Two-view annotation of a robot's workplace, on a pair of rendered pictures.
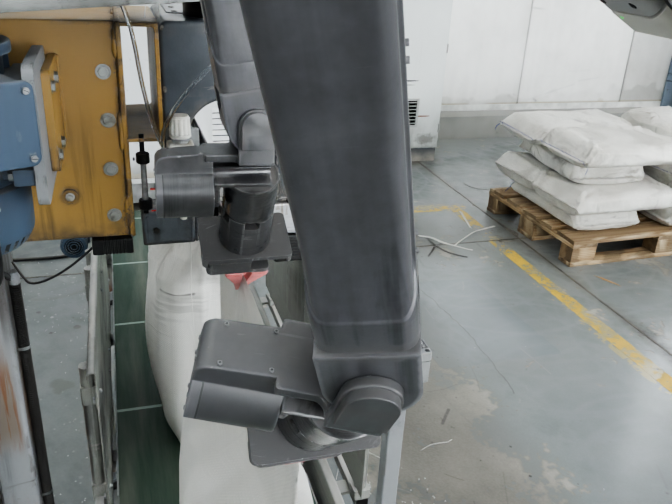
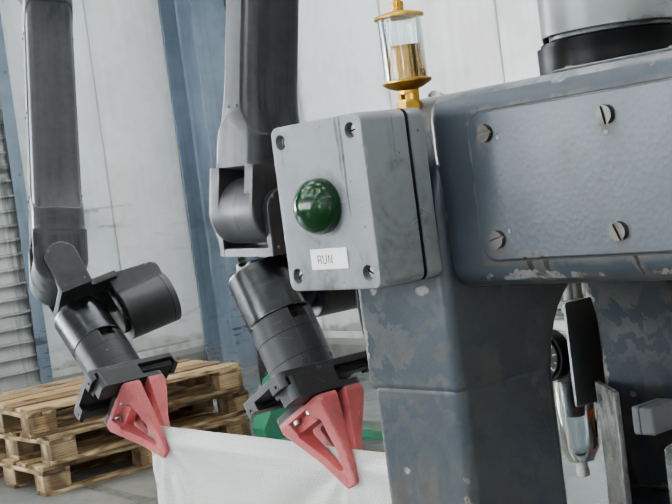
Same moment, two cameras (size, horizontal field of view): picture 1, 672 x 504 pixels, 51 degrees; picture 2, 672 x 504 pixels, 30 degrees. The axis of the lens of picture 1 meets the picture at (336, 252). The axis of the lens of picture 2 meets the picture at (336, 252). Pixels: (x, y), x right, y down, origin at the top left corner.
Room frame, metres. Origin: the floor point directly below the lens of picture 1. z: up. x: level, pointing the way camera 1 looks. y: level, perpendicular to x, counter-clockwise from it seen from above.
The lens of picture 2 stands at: (1.73, -0.25, 1.29)
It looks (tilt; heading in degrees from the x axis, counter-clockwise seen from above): 3 degrees down; 158
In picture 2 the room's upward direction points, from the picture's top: 7 degrees counter-clockwise
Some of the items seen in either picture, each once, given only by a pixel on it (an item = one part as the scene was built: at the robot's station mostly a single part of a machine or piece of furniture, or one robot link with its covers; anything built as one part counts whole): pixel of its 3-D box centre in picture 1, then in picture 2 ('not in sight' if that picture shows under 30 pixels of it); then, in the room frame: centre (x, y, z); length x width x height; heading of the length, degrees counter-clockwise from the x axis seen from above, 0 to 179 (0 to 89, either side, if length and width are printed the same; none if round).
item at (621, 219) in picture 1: (571, 199); not in sight; (3.64, -1.27, 0.20); 0.66 x 0.44 x 0.12; 18
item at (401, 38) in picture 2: not in sight; (402, 49); (1.07, 0.07, 1.37); 0.03 x 0.02 x 0.03; 18
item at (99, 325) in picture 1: (101, 325); not in sight; (1.51, 0.58, 0.54); 1.05 x 0.02 x 0.41; 18
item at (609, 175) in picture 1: (579, 156); not in sight; (3.66, -1.28, 0.44); 0.66 x 0.42 x 0.14; 12
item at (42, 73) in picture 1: (34, 110); not in sight; (0.88, 0.40, 1.23); 0.28 x 0.07 x 0.16; 18
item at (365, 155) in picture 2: not in sight; (355, 201); (1.10, 0.01, 1.29); 0.08 x 0.05 x 0.09; 18
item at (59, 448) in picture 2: not in sight; (114, 419); (-4.91, 1.01, 0.22); 1.21 x 0.84 x 0.14; 108
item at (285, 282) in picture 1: (307, 304); not in sight; (1.68, 0.07, 0.54); 1.05 x 0.02 x 0.41; 18
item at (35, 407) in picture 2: not in sight; (105, 394); (-4.88, 0.98, 0.36); 1.20 x 0.82 x 0.14; 104
